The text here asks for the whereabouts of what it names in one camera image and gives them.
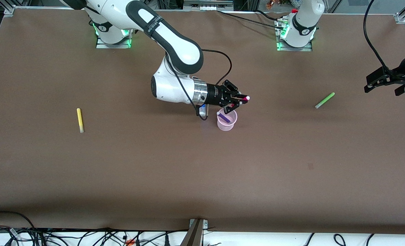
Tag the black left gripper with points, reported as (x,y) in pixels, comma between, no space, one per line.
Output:
(389,78)

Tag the pink highlighter pen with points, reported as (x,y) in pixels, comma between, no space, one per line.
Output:
(247,98)

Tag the grey power strip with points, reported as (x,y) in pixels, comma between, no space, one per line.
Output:
(207,4)

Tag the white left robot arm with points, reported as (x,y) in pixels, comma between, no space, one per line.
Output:
(303,24)

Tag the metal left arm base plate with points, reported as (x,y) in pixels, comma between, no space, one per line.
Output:
(294,49)

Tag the translucent pink cup holder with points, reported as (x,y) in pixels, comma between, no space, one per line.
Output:
(227,125)

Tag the small orange connector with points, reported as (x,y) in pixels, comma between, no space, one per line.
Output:
(130,242)

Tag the yellow highlighter pen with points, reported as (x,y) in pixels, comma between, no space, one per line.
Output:
(80,120)

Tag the purple marker pen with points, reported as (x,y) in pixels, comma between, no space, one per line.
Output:
(223,117)

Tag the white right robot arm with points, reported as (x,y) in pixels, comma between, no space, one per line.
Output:
(175,44)

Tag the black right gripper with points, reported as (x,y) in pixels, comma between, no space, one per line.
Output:
(217,94)

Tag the green highlighter pen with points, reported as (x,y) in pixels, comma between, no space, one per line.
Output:
(324,100)

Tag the metal table edge bracket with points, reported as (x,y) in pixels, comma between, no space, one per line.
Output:
(197,230)

